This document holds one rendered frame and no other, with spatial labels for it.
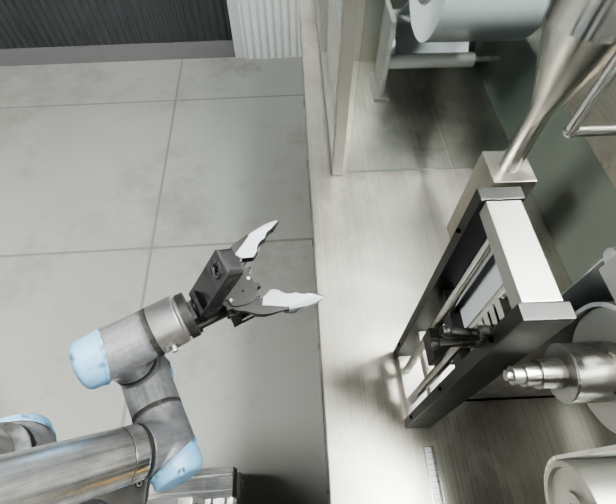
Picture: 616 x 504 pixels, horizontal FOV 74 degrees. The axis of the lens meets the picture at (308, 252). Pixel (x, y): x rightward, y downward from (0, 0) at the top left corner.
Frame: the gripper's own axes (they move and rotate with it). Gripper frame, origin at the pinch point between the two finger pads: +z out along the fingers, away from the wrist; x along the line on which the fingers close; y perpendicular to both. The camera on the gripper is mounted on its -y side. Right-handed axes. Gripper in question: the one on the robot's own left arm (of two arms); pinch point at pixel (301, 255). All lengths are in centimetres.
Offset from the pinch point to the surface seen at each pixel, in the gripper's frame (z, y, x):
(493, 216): 14.3, -22.2, 14.2
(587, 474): 15.5, -4.2, 43.6
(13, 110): -74, 159, -244
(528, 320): 8.6, -23.7, 24.6
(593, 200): 69, 15, 13
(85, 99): -30, 157, -232
